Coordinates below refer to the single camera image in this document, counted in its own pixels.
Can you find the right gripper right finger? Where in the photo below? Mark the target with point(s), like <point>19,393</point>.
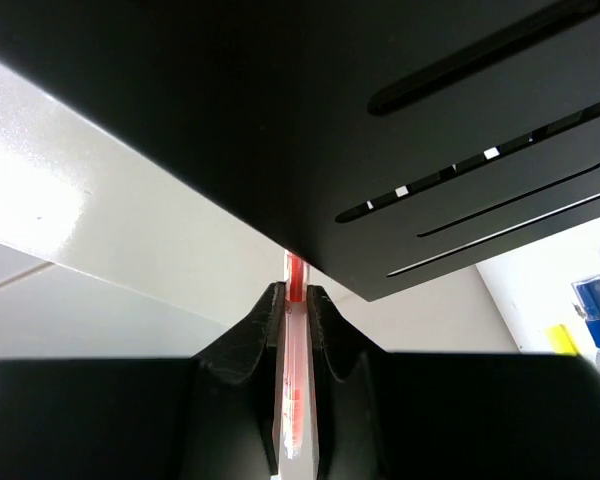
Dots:
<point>402,415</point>

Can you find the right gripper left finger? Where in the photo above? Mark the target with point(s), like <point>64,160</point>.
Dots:
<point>210,416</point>

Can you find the yellow cap highlighter marker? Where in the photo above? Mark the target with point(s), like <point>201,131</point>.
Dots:
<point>561,340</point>

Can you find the black slotted pen holder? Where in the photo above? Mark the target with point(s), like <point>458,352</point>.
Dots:
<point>387,143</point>

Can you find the orange translucent highlighter pen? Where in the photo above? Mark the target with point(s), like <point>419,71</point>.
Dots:
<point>295,425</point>

